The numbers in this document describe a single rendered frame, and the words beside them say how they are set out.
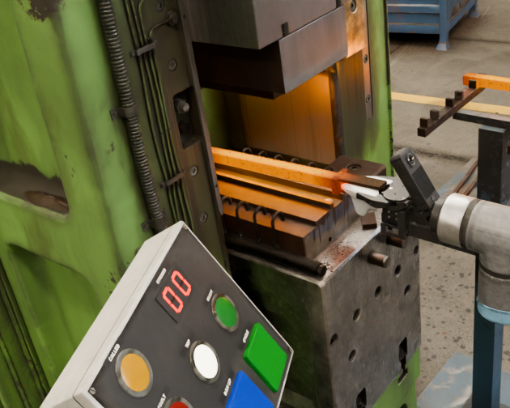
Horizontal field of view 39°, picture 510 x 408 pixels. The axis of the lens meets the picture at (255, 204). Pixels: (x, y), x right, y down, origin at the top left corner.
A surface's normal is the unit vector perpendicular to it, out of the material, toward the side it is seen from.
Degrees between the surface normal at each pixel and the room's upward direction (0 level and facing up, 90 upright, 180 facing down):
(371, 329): 90
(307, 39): 90
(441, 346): 0
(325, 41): 90
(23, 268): 90
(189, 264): 60
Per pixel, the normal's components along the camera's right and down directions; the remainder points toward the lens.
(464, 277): -0.14, -0.85
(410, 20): -0.50, 0.49
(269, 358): 0.76, -0.43
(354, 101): 0.77, 0.22
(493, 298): -0.68, 0.44
